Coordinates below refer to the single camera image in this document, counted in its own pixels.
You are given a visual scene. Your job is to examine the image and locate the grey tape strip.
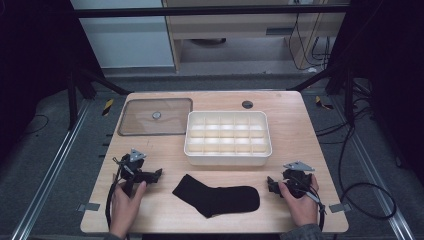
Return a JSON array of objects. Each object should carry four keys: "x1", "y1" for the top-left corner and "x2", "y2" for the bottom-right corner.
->
[
  {"x1": 76, "y1": 202, "x2": 101, "y2": 213},
  {"x1": 328, "y1": 202, "x2": 353, "y2": 214}
]

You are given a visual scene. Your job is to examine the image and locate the white cabinet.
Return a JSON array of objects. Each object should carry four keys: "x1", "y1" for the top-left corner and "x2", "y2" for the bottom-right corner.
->
[{"x1": 70, "y1": 0, "x2": 176, "y2": 70}]

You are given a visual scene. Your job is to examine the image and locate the thin black floor cable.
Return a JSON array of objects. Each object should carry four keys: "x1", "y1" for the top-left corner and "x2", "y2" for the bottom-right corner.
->
[{"x1": 19, "y1": 113, "x2": 51, "y2": 138}]

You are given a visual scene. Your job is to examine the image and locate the aluminium floor rail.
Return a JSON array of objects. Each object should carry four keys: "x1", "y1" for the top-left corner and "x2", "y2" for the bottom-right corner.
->
[
  {"x1": 9, "y1": 99, "x2": 92, "y2": 240},
  {"x1": 332, "y1": 95, "x2": 415, "y2": 240}
]

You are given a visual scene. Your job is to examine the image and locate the thick black floor cable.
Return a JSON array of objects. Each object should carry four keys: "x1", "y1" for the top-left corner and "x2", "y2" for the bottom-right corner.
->
[{"x1": 337, "y1": 124, "x2": 398, "y2": 221}]

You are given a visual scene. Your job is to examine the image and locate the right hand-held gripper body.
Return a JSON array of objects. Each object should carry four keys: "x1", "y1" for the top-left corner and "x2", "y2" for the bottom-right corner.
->
[{"x1": 282, "y1": 160, "x2": 316, "y2": 200}]

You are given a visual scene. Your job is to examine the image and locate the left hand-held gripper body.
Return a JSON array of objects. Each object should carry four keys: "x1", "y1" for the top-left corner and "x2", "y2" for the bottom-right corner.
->
[{"x1": 112, "y1": 148, "x2": 148, "y2": 198}]

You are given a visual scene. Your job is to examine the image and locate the black horizontal frame bar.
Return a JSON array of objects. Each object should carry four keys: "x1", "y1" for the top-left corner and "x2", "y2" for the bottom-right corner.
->
[{"x1": 73, "y1": 4, "x2": 352, "y2": 19}]

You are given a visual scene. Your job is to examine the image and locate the person's left hand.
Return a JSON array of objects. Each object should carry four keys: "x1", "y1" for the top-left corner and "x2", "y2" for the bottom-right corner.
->
[{"x1": 109, "y1": 181, "x2": 148, "y2": 240}]

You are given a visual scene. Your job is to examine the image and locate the hanging black cables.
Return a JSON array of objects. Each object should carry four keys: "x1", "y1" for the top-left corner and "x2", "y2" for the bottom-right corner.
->
[{"x1": 287, "y1": 12, "x2": 332, "y2": 72}]

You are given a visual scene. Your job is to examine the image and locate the white divided storage box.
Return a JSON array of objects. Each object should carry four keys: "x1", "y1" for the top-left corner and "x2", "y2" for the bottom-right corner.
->
[{"x1": 183, "y1": 110, "x2": 273, "y2": 167}]

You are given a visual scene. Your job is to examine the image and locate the yellow black tape piece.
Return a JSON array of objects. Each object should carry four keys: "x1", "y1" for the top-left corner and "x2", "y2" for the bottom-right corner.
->
[
  {"x1": 101, "y1": 98, "x2": 115, "y2": 117},
  {"x1": 314, "y1": 95, "x2": 335, "y2": 111}
]

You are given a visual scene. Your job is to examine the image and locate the person's right hand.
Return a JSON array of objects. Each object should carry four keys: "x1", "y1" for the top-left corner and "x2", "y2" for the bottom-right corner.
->
[{"x1": 278, "y1": 174, "x2": 322, "y2": 229}]

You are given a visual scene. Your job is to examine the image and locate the light wooden desk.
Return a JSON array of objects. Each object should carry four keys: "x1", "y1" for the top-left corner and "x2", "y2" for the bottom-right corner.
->
[{"x1": 161, "y1": 0, "x2": 352, "y2": 73}]

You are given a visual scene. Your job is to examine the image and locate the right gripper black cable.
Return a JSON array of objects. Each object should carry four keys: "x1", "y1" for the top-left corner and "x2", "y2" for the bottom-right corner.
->
[{"x1": 308, "y1": 184, "x2": 327, "y2": 232}]

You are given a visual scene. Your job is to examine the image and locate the black metal stand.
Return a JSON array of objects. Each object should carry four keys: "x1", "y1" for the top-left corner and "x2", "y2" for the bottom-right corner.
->
[
  {"x1": 65, "y1": 64, "x2": 133, "y2": 132},
  {"x1": 292, "y1": 61, "x2": 358, "y2": 128}
]

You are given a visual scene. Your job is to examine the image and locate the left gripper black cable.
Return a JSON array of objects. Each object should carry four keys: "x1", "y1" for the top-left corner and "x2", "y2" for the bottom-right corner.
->
[{"x1": 105, "y1": 171, "x2": 124, "y2": 232}]

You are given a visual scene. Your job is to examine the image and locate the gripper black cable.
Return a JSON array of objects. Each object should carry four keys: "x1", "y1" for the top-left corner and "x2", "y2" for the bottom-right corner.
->
[
  {"x1": 105, "y1": 171, "x2": 124, "y2": 232},
  {"x1": 308, "y1": 184, "x2": 327, "y2": 232}
]

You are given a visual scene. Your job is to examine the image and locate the transparent box lid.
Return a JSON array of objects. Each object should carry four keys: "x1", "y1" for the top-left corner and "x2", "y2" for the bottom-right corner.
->
[{"x1": 116, "y1": 97, "x2": 194, "y2": 137}]

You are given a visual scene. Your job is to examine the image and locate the black sock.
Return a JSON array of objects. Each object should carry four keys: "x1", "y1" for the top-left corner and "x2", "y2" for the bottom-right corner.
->
[{"x1": 171, "y1": 173, "x2": 261, "y2": 219}]

